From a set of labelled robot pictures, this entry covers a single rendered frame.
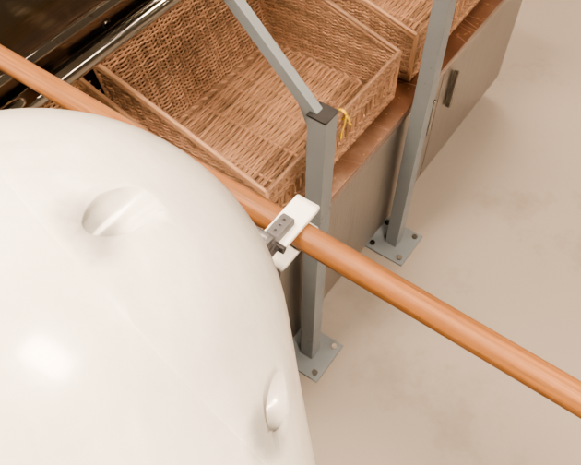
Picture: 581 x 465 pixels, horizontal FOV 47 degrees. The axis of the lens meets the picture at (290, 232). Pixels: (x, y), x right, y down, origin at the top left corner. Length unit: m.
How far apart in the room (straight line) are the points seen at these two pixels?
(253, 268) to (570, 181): 2.40
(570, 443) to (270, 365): 1.89
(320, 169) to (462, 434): 0.95
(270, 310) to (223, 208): 0.03
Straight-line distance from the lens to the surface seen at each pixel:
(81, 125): 0.16
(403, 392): 1.96
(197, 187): 0.16
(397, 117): 1.75
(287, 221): 0.69
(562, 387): 0.67
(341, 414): 1.92
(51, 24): 1.45
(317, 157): 1.26
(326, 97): 1.77
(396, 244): 2.18
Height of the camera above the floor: 1.79
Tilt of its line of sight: 54 degrees down
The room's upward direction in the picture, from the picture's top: straight up
